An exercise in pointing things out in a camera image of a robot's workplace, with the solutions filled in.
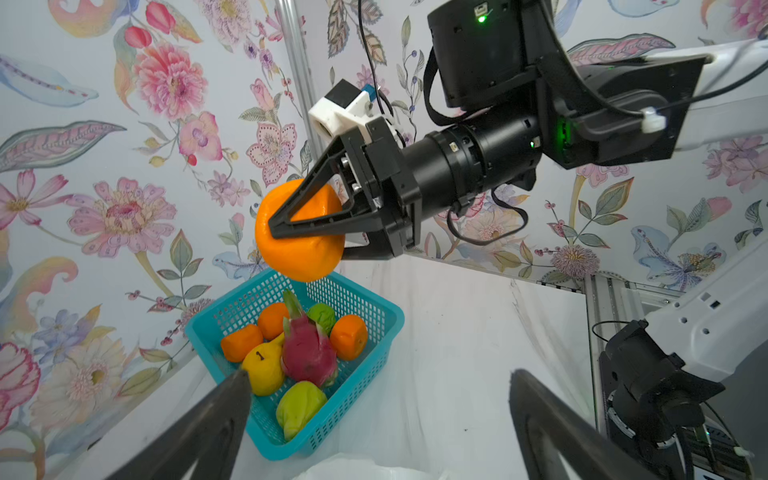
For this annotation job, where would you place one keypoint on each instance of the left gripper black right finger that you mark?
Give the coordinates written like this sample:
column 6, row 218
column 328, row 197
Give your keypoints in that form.
column 554, row 439

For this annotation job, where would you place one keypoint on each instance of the dragon fruit pink green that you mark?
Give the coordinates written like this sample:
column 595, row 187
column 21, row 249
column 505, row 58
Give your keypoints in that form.
column 307, row 352

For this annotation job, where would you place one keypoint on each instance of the yellow banana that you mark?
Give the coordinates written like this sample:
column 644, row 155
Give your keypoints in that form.
column 279, row 340

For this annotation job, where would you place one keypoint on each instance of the yellow green pear fruit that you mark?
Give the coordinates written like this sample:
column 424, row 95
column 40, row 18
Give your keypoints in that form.
column 298, row 406

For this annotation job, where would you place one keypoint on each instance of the white plastic bag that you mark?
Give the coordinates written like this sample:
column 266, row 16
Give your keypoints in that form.
column 342, row 467

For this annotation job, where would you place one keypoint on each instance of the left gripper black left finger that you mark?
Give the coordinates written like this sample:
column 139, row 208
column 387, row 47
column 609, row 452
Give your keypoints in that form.
column 203, row 443

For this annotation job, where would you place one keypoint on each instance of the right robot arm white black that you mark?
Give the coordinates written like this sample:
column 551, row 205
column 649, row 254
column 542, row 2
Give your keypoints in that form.
column 521, row 99

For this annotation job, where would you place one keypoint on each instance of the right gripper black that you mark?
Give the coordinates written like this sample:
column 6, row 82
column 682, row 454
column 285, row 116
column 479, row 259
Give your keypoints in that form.
column 392, row 191

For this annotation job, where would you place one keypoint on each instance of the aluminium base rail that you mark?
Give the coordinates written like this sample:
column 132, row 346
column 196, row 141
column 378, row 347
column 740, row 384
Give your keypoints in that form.
column 610, row 302

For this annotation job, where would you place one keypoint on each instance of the yellow apple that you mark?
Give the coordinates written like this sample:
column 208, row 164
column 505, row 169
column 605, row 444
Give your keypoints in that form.
column 264, row 369

